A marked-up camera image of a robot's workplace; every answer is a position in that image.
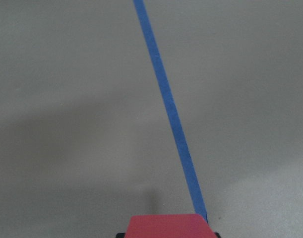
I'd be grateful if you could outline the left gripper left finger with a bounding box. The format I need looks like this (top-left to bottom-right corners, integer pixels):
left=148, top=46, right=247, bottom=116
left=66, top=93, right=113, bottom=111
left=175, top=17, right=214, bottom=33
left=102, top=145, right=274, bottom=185
left=116, top=233, right=125, bottom=238

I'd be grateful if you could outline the red foam block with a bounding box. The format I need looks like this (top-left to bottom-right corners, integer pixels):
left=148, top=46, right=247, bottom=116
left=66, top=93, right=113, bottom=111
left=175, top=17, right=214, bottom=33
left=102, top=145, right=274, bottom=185
left=124, top=214, right=216, bottom=238

